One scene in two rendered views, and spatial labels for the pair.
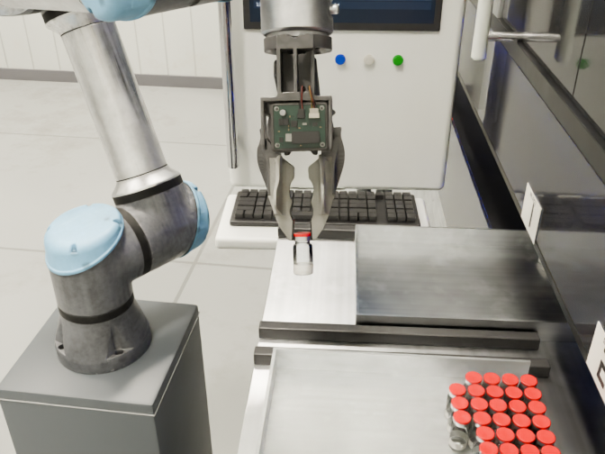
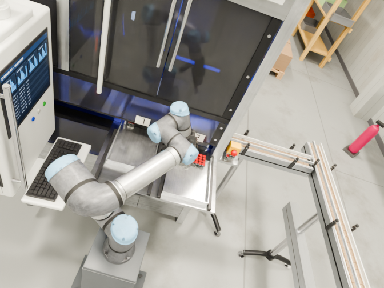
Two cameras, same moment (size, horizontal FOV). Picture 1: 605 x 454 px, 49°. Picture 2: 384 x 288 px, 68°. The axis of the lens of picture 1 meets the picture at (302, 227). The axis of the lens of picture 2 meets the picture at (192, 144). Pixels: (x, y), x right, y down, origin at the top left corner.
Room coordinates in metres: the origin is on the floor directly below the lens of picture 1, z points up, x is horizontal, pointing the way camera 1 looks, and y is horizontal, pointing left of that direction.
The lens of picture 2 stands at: (0.89, 0.93, 2.17)
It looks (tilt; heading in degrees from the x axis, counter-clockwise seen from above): 43 degrees down; 255
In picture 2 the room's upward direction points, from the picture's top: 24 degrees clockwise
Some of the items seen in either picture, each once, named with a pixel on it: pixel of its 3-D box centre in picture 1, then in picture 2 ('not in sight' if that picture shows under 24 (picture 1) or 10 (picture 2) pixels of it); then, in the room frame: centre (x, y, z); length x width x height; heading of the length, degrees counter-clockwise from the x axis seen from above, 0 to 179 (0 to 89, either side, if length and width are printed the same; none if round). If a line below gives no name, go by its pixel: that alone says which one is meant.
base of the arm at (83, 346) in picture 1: (100, 318); (120, 244); (0.84, 0.33, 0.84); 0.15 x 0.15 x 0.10
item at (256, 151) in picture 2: not in sight; (267, 151); (-0.02, -0.46, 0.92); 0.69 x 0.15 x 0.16; 176
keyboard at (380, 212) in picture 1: (325, 207); (56, 167); (1.26, -0.05, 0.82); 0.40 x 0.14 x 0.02; 87
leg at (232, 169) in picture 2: not in sight; (223, 183); (0.13, -0.47, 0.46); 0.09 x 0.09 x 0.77; 86
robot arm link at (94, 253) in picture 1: (92, 256); (122, 231); (0.85, 0.32, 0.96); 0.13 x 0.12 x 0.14; 137
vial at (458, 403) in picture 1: (457, 415); not in sight; (0.57, -0.19, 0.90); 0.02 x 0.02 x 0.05
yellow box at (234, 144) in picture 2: not in sight; (234, 147); (0.28, -0.34, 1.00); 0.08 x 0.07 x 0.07; 86
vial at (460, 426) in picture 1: (459, 430); not in sight; (0.55, -0.19, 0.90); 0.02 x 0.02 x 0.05
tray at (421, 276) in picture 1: (461, 277); (135, 145); (0.88, -0.26, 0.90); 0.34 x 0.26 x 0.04; 86
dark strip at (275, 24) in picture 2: not in sight; (239, 92); (0.42, -0.32, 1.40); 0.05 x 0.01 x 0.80; 176
